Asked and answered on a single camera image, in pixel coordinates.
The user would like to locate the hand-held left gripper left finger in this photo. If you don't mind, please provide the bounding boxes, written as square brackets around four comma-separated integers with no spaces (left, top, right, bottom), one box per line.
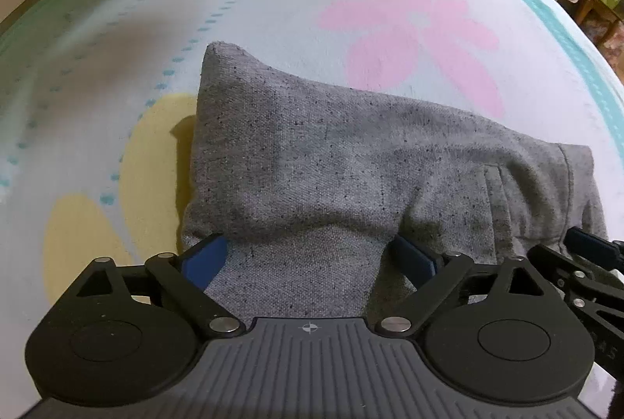
[75,234,247,340]

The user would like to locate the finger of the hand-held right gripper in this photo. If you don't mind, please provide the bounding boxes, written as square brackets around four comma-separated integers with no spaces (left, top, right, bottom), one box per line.
[564,226,624,276]
[527,244,624,318]

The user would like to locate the floral bed sheet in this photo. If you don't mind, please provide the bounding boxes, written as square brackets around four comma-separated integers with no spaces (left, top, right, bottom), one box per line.
[0,0,624,419]

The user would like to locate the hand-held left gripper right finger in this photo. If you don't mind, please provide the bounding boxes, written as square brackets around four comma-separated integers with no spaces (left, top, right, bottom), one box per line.
[374,234,550,337]

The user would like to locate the wooden furniture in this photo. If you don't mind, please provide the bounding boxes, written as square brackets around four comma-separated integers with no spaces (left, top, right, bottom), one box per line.
[576,0,624,50]

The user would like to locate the grey pants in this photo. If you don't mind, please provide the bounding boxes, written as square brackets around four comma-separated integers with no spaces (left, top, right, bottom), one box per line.
[180,41,609,320]

